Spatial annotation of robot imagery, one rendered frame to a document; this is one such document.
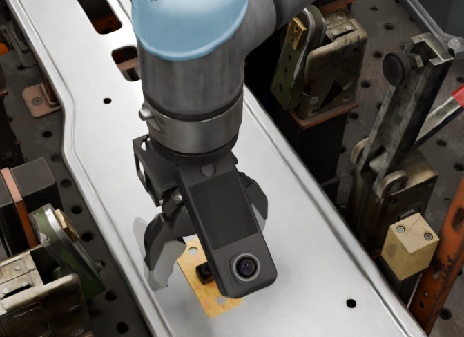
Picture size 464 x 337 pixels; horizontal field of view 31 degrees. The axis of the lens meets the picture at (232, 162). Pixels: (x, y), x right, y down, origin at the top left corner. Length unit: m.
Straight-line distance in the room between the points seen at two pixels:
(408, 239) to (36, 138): 0.70
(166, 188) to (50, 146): 0.63
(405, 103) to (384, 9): 0.76
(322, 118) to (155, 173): 0.35
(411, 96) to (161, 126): 0.25
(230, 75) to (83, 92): 0.41
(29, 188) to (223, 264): 0.32
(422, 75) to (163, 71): 0.25
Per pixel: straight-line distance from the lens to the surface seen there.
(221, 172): 0.66
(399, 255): 0.80
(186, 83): 0.57
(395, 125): 0.80
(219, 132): 0.62
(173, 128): 0.61
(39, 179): 0.92
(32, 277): 0.79
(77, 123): 0.94
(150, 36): 0.55
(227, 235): 0.66
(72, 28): 1.04
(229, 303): 0.81
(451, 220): 0.78
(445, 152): 1.33
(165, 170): 0.71
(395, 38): 1.47
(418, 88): 0.74
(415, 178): 0.85
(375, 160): 0.83
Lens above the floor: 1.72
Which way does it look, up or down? 54 degrees down
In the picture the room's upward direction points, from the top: 2 degrees clockwise
